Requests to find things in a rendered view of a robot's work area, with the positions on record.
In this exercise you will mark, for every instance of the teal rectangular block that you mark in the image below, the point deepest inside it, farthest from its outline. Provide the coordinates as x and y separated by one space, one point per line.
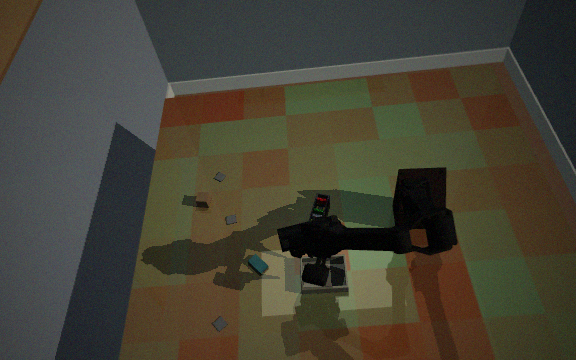
258 264

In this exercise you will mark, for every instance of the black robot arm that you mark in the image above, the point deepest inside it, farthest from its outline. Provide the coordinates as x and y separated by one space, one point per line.
325 236

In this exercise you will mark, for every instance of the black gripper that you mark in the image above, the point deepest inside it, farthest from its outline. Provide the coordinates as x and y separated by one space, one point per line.
317 273

